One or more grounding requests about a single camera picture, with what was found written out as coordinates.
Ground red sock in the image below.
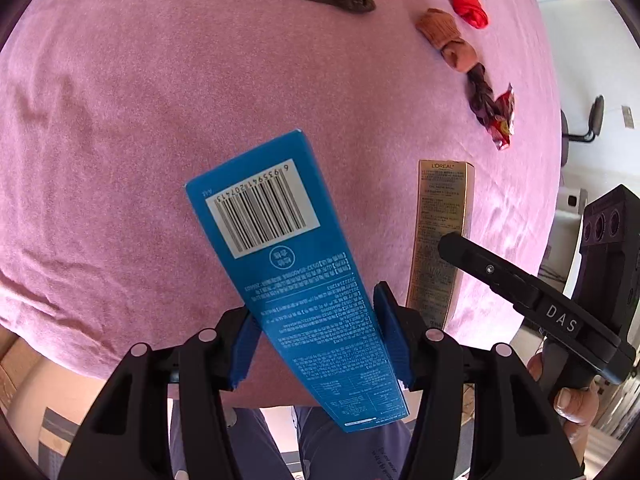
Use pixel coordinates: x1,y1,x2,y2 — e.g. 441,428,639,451
444,0,490,29

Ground gold cardboard box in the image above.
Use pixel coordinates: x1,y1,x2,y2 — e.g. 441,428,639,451
406,160,475,328

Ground red candy packet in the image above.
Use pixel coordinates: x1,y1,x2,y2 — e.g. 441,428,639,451
484,82,516,152

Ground orange sock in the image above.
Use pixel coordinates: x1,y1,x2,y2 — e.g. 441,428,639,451
416,8,463,51

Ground brown and pink sock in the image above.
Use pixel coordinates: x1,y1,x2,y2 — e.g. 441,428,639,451
440,39,477,73

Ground blue-grey trousers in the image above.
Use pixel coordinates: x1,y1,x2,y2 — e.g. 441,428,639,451
169,400,418,480

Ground office chair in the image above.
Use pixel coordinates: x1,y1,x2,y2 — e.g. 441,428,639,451
560,95,606,171

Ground pink bed sheet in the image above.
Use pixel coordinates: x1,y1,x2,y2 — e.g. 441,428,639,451
0,0,563,408

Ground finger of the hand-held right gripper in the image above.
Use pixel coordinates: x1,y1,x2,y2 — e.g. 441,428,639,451
438,231,543,318

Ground dark purple sock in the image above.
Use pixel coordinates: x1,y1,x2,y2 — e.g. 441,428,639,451
466,61,501,128

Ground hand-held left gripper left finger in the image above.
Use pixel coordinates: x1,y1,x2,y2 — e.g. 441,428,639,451
57,305,263,480

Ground blue cardboard box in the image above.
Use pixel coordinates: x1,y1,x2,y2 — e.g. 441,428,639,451
184,129,412,433

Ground person's right hand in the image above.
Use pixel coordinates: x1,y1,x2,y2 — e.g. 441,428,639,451
527,354,601,468

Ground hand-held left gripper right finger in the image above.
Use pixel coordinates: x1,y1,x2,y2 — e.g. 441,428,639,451
372,281,586,480

